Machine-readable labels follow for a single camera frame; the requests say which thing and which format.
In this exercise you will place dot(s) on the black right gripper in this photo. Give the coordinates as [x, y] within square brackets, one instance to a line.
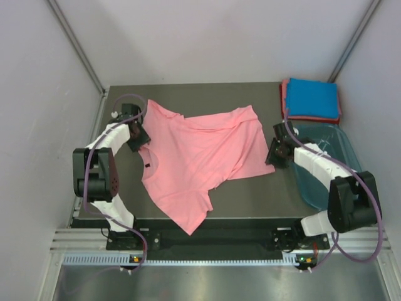
[270, 158]

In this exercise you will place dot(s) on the grey slotted cable duct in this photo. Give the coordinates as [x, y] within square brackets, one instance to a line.
[128, 260]

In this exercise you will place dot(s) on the aluminium frame rail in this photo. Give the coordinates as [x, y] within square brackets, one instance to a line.
[84, 240]

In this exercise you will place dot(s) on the folded blue t-shirt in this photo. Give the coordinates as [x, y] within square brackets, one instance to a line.
[313, 97]

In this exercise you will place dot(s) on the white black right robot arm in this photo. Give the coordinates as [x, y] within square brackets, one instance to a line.
[353, 201]

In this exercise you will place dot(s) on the teal transparent plastic bin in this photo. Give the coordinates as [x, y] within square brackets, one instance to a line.
[313, 178]

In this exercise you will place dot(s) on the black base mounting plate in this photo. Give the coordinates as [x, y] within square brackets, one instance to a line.
[275, 239]

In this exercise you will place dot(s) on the pink t-shirt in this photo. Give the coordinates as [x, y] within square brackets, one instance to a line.
[189, 156]

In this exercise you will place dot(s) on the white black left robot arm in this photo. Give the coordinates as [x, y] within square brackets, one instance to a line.
[95, 176]

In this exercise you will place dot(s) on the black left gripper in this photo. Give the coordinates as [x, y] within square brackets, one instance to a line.
[144, 138]

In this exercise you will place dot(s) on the folded dark red t-shirt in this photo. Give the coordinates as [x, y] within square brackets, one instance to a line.
[282, 94]

